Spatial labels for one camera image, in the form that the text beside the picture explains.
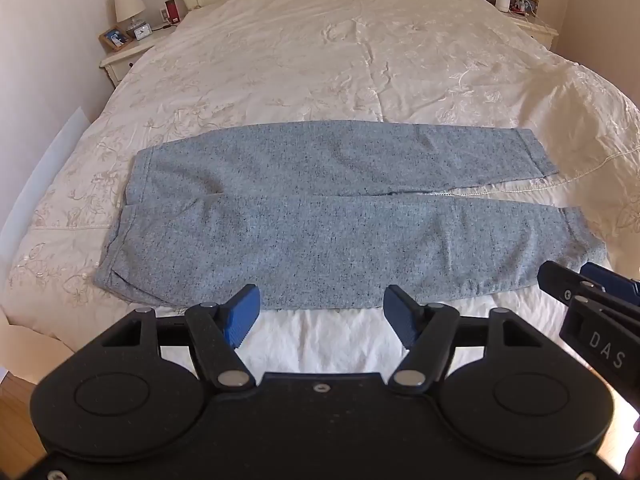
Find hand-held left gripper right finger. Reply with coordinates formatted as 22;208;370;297
382;284;544;395

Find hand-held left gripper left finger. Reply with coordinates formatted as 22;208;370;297
102;285;261;392

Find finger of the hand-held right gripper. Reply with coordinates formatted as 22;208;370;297
579;261;640;309
537;261;610;307

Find grey pants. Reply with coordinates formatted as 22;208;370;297
94;120;607;312

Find white bed sheet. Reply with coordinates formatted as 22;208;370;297
150;280;617;377

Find cream nightstand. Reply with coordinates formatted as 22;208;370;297
98;22;177;87
504;9;560;52

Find cream embroidered bedspread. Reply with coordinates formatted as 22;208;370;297
0;0;640;361

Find white shade table lamp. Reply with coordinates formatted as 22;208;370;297
114;0;147;32

